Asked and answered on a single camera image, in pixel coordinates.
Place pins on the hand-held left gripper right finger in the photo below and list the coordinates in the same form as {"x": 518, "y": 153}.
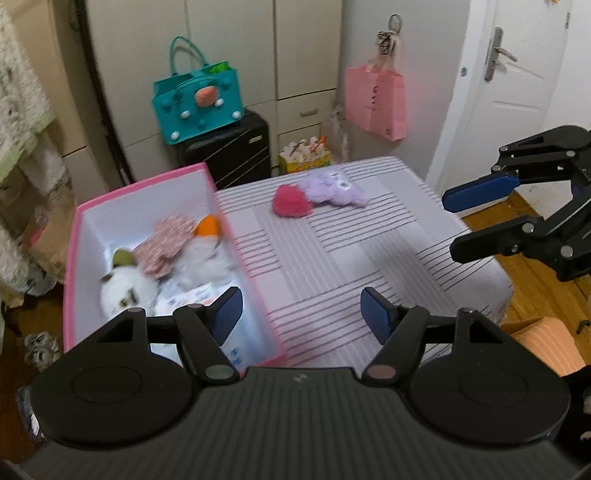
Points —
{"x": 374, "y": 314}

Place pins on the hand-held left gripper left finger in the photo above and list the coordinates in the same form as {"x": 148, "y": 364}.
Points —
{"x": 228, "y": 314}

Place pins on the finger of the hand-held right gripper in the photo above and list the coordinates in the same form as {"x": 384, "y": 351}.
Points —
{"x": 485, "y": 242}
{"x": 480, "y": 190}

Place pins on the white packet blue print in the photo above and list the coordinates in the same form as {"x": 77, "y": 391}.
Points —
{"x": 240, "y": 350}

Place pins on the tissue packet red print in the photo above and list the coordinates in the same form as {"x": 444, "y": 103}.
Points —
{"x": 184, "y": 297}

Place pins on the white fluffy plush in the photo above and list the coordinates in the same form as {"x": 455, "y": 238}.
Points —
{"x": 203, "y": 265}

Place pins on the floral pink cloth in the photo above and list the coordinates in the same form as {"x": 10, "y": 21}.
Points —
{"x": 164, "y": 242}

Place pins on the green powder puff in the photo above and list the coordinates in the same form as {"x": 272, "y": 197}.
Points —
{"x": 123, "y": 257}

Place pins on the pink cardboard box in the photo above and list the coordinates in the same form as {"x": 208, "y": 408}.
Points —
{"x": 70, "y": 300}

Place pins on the striped tablecloth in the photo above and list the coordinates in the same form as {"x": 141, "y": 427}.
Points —
{"x": 346, "y": 258}

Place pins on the white plush toy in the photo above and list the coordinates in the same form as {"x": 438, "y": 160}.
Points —
{"x": 129, "y": 288}

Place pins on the white door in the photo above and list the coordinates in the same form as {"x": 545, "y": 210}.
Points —
{"x": 521, "y": 83}

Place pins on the red plush ball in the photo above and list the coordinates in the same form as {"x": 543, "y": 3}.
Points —
{"x": 291, "y": 201}

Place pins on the purple plush toy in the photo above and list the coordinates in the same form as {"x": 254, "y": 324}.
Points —
{"x": 332, "y": 189}

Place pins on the pink paper bag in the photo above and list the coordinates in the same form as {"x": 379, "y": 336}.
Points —
{"x": 374, "y": 101}

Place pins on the black suitcase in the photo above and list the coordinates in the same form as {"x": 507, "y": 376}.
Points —
{"x": 231, "y": 152}

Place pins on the yellow snack box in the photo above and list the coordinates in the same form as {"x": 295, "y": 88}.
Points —
{"x": 304, "y": 159}

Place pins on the grey fuzzy slipper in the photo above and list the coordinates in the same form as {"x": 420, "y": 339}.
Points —
{"x": 39, "y": 348}

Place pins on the brown paper bag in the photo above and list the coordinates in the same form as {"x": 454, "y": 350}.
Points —
{"x": 51, "y": 230}

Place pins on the teal felt tote bag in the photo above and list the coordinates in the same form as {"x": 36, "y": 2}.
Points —
{"x": 194, "y": 120}

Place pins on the cream wardrobe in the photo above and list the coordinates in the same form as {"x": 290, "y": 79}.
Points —
{"x": 304, "y": 46}

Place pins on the hanging fuzzy pajamas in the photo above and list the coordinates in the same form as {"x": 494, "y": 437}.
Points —
{"x": 18, "y": 92}

